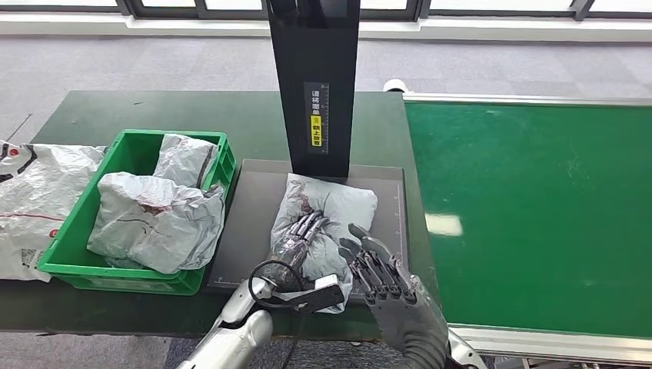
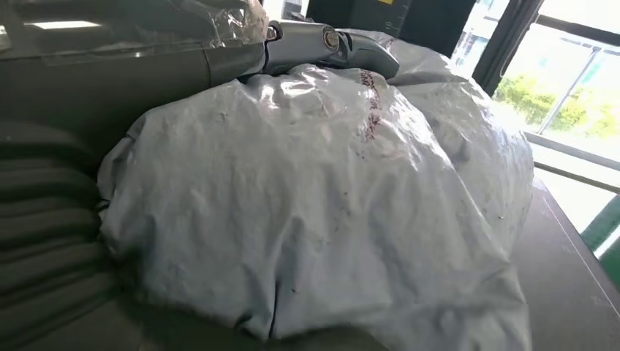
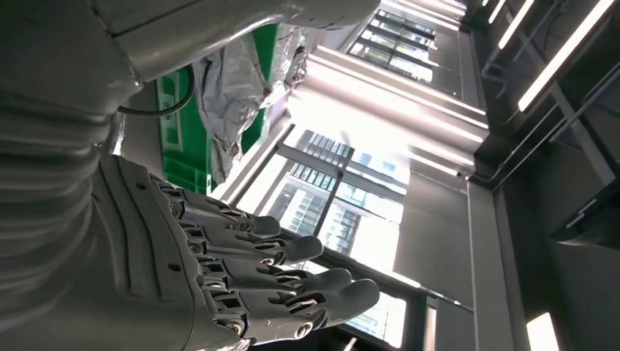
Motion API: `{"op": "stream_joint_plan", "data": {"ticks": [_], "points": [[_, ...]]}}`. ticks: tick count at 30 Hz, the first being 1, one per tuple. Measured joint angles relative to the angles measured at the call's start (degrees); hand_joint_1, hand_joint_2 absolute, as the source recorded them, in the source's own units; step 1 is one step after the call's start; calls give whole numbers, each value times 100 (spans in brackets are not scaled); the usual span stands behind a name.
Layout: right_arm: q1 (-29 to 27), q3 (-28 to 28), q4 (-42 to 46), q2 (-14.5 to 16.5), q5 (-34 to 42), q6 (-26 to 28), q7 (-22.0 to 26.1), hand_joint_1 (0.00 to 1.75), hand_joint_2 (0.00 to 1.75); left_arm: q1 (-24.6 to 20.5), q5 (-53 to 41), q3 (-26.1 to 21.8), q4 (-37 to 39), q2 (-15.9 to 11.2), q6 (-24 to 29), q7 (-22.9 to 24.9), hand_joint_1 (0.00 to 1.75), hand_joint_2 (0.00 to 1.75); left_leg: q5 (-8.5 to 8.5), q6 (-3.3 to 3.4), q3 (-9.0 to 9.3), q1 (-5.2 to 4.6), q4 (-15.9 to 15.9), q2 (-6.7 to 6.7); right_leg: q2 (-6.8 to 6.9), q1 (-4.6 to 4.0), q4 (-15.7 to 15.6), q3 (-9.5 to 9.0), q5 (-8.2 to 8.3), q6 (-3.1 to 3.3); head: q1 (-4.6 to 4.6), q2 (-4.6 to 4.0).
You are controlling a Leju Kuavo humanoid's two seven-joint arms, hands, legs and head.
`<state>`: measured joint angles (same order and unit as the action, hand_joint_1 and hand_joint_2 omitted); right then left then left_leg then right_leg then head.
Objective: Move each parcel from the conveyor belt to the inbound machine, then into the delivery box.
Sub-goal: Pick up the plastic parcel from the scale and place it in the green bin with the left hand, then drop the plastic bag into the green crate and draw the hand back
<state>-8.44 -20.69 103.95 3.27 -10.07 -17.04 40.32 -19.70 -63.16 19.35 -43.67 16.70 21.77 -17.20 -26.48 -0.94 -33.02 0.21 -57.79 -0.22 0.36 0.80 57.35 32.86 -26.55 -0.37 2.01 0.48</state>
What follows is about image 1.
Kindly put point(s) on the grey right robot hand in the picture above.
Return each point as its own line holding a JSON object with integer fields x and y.
{"x": 402, "y": 310}

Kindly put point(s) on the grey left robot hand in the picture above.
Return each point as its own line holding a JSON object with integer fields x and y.
{"x": 293, "y": 249}

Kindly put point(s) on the grey parcel bag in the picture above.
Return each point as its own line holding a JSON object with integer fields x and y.
{"x": 183, "y": 158}
{"x": 341, "y": 203}
{"x": 153, "y": 224}

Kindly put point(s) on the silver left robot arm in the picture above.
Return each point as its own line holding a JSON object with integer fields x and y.
{"x": 234, "y": 331}

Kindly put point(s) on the black scanner machine with column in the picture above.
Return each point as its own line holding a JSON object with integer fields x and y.
{"x": 316, "y": 102}

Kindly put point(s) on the green conveyor belt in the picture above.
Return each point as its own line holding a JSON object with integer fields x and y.
{"x": 535, "y": 203}

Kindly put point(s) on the black yellow label sticker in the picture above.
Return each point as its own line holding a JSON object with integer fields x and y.
{"x": 317, "y": 118}

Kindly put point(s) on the green plastic crate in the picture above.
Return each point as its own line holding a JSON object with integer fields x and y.
{"x": 127, "y": 153}

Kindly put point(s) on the large white printed plastic bag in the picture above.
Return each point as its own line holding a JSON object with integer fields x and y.
{"x": 40, "y": 203}

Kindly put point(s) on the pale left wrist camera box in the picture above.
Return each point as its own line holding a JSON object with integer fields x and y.
{"x": 318, "y": 295}

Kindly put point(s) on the dark window frame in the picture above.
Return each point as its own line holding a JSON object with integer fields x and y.
{"x": 229, "y": 12}

